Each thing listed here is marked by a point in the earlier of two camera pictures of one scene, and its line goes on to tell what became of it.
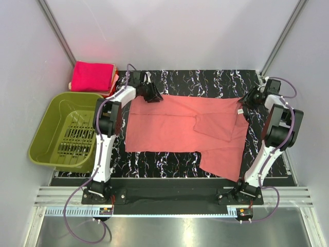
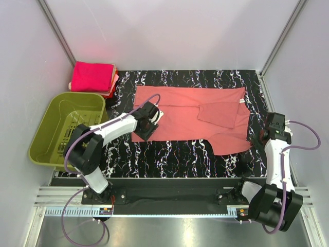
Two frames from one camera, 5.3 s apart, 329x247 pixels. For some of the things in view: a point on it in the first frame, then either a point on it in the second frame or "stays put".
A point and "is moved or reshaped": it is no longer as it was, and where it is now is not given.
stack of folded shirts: (96, 77) stays put
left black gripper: (154, 96) to (146, 135)
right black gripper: (246, 100) to (257, 144)
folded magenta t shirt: (92, 76) stays put
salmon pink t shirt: (217, 127) is moved or reshaped
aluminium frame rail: (56, 30) stays put
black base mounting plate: (170, 197) stays put
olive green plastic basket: (65, 137) stays put
